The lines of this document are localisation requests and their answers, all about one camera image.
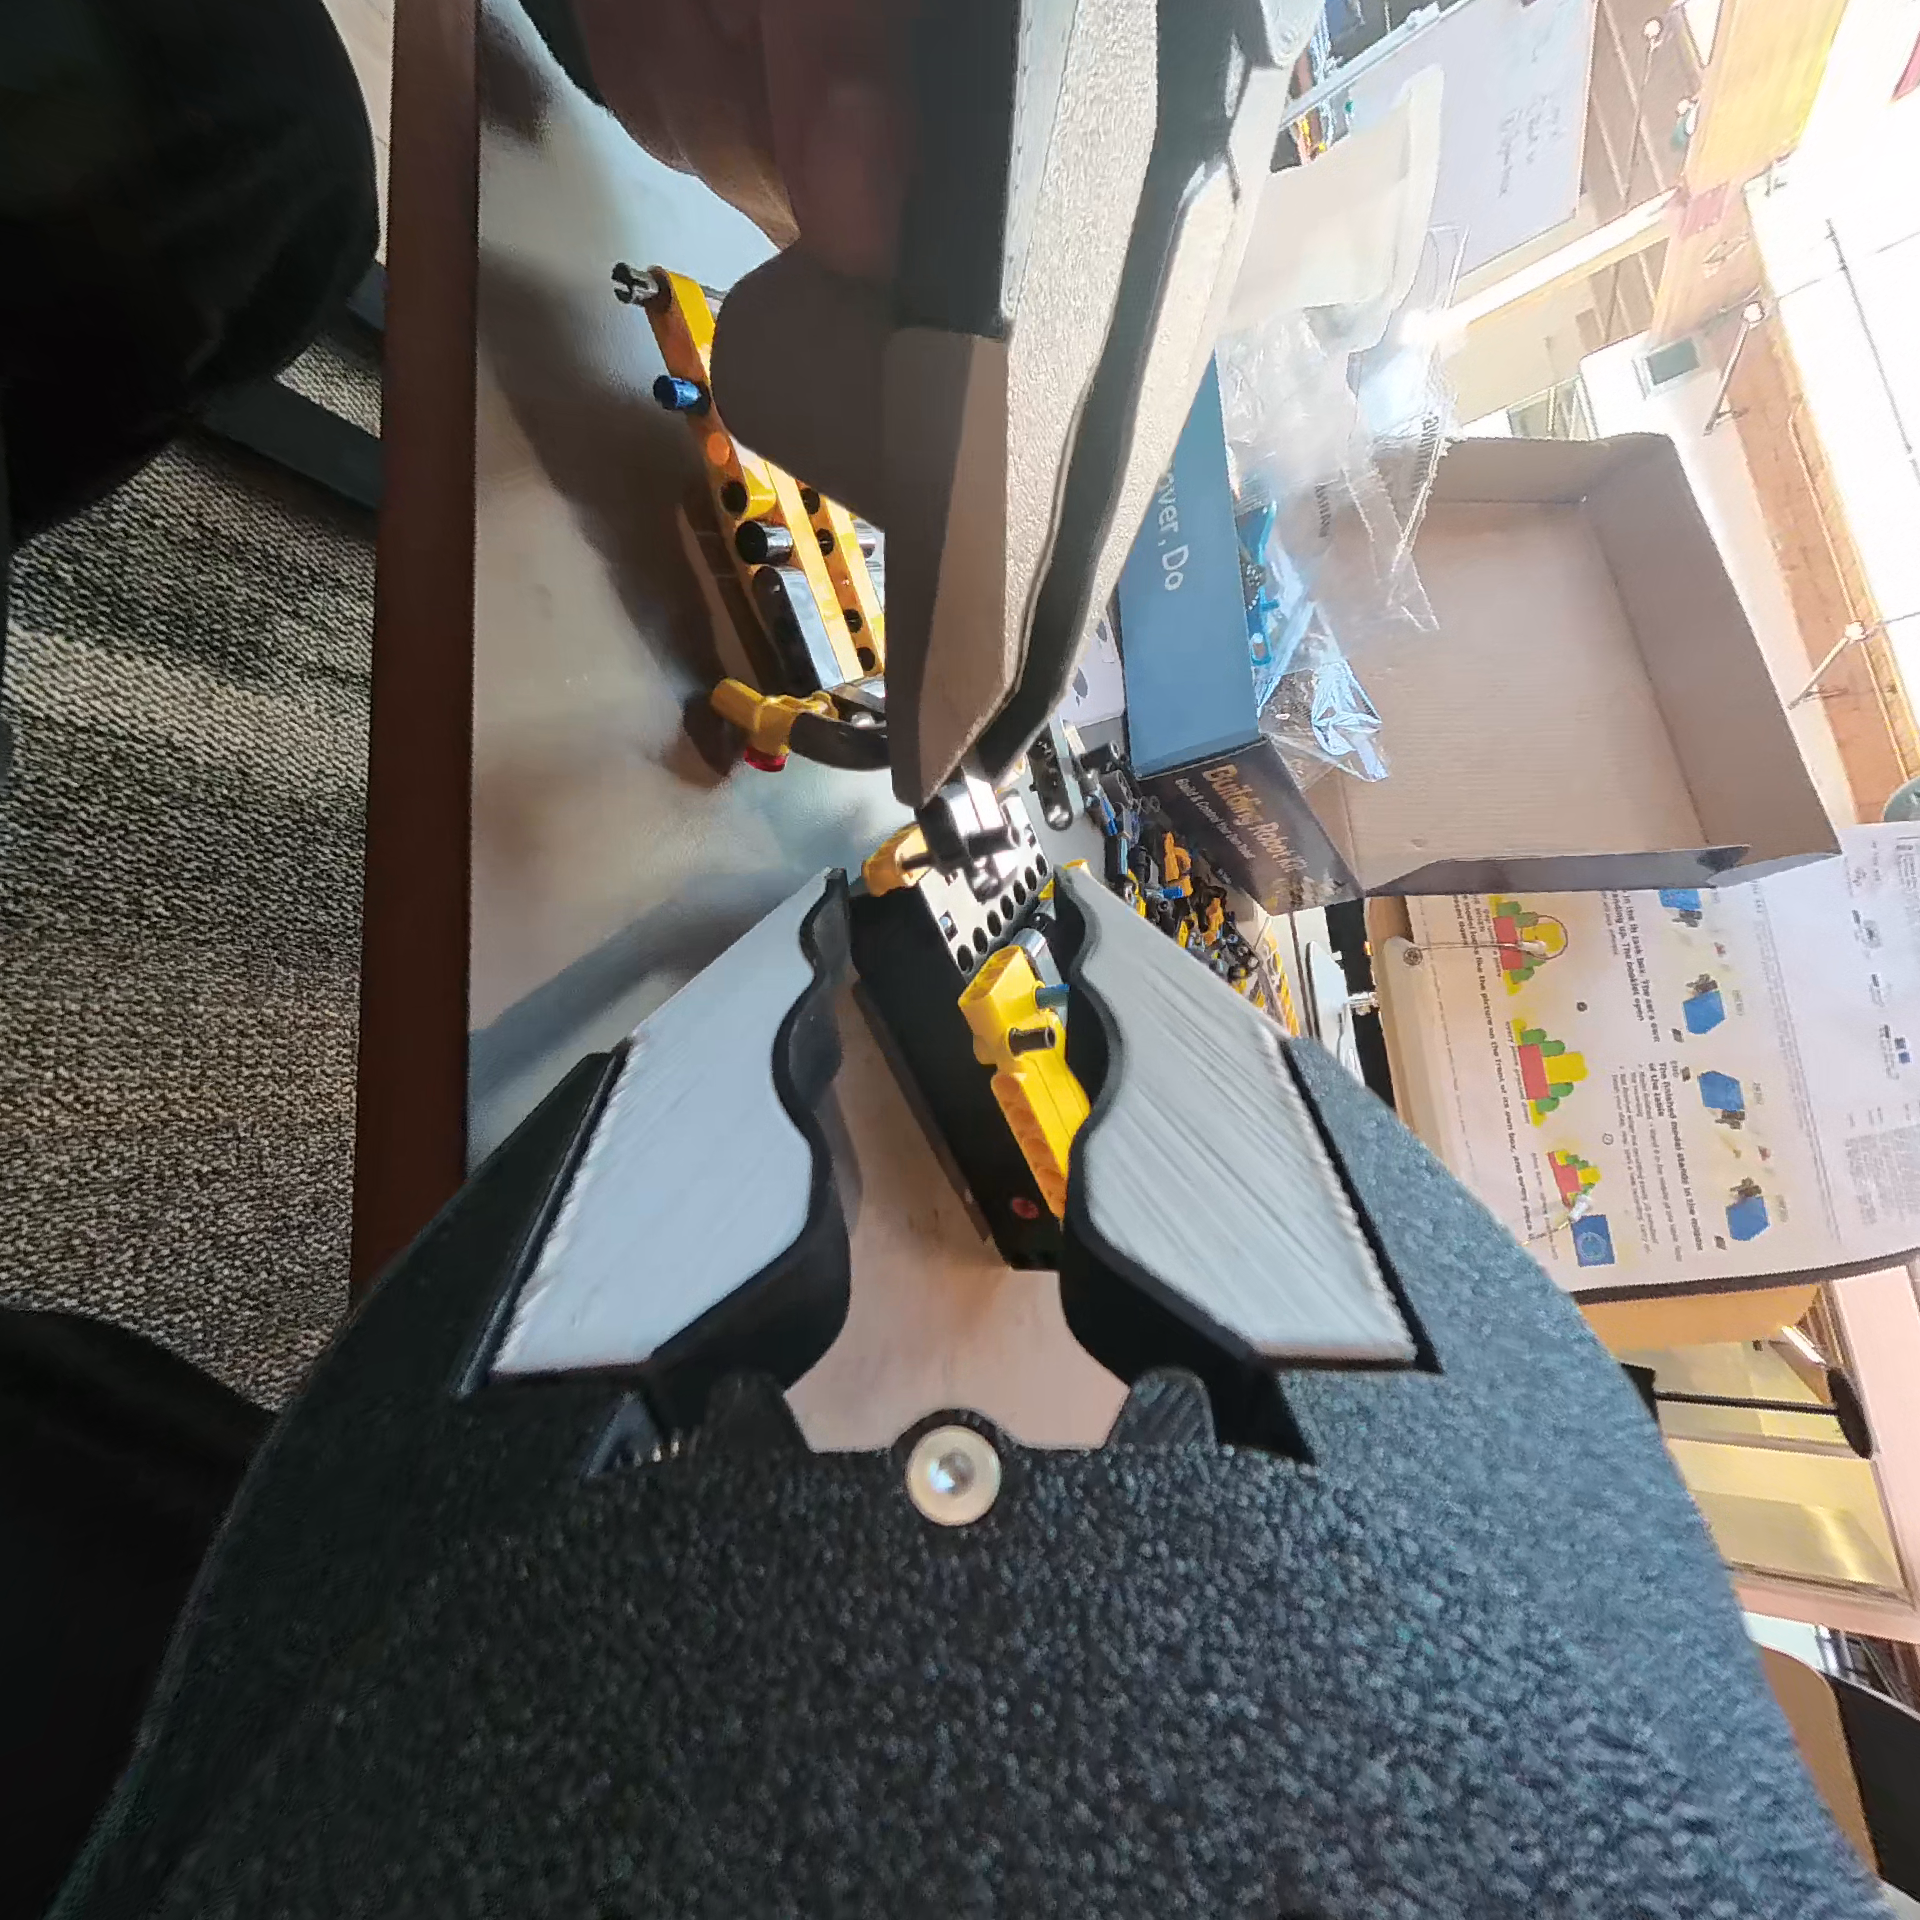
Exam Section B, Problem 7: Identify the black and yellow brick assembly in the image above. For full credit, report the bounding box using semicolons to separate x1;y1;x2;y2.
843;781;1118;1280

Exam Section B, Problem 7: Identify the printed sheet with block pictures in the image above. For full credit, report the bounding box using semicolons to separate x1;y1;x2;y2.
1402;821;1920;1298

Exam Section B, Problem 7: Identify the pile of loose brick pieces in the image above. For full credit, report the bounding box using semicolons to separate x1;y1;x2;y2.
1036;717;1306;1039

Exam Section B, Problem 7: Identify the blue cardboard box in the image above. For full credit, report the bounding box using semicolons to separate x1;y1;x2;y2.
1118;355;1843;920

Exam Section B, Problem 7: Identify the yellow and grey brick module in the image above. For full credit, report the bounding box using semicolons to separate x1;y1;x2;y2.
614;261;905;776

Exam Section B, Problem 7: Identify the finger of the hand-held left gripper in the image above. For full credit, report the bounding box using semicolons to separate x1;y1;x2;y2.
883;0;1313;811

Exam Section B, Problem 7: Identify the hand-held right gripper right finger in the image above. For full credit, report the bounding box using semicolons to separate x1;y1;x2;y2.
1050;866;1430;1462

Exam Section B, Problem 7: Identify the white paper sheet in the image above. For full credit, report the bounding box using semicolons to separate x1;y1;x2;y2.
1321;0;1600;285

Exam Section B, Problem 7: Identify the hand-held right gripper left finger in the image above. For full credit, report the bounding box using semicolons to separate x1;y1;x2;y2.
487;869;859;1394

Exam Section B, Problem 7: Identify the clear bag of blue parts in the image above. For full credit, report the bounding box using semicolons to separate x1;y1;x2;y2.
1211;291;1461;784

